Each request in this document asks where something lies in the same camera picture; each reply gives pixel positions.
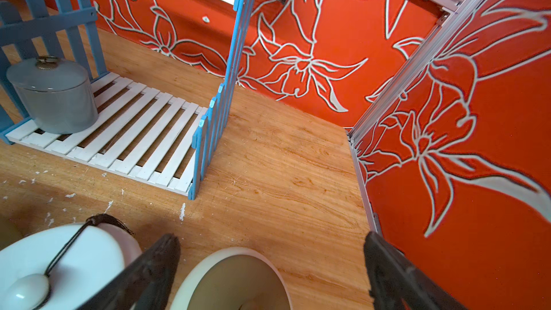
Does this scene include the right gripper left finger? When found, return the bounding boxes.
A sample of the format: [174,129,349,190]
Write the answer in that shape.
[80,234,181,309]

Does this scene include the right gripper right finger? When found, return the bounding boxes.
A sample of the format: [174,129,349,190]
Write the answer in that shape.
[364,231,465,309]

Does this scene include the blue white slatted shelf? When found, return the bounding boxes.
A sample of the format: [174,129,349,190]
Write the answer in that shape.
[1,0,255,199]

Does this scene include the small blue tea canister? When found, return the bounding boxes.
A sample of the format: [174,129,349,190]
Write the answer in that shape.
[7,55,98,135]

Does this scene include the small yellow-green tea canister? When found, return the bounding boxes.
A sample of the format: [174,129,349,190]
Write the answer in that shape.
[0,216,23,251]

